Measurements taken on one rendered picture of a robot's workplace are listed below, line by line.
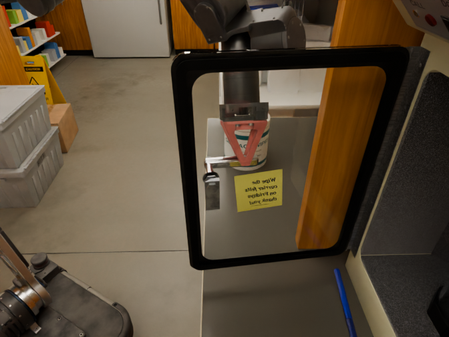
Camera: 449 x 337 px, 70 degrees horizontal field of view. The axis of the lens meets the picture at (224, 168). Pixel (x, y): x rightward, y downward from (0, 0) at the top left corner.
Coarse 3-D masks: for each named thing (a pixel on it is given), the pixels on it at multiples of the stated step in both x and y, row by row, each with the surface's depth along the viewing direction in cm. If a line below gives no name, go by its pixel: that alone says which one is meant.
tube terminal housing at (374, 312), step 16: (432, 48) 39; (448, 48) 36; (432, 64) 39; (448, 64) 36; (416, 96) 42; (368, 224) 57; (352, 256) 64; (352, 272) 64; (368, 288) 57; (368, 304) 57; (368, 320) 57; (384, 320) 52; (384, 336) 52
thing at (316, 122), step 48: (288, 48) 39; (336, 48) 39; (192, 96) 41; (240, 96) 41; (288, 96) 42; (336, 96) 43; (240, 144) 46; (288, 144) 47; (336, 144) 48; (240, 192) 51; (288, 192) 52; (336, 192) 53; (240, 240) 57; (288, 240) 59; (336, 240) 61
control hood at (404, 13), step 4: (392, 0) 38; (396, 0) 37; (400, 0) 36; (396, 4) 38; (400, 4) 37; (400, 8) 38; (404, 8) 36; (400, 12) 39; (404, 12) 37; (404, 16) 38; (408, 16) 37; (408, 20) 38; (412, 20) 37; (408, 24) 39; (412, 24) 38; (416, 28) 38; (420, 28) 37; (424, 32) 36; (428, 32) 35; (436, 36) 34; (444, 40) 33; (448, 40) 32
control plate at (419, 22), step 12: (408, 0) 33; (420, 0) 31; (432, 0) 29; (444, 0) 27; (408, 12) 36; (420, 12) 33; (432, 12) 30; (444, 12) 28; (420, 24) 35; (444, 36) 32
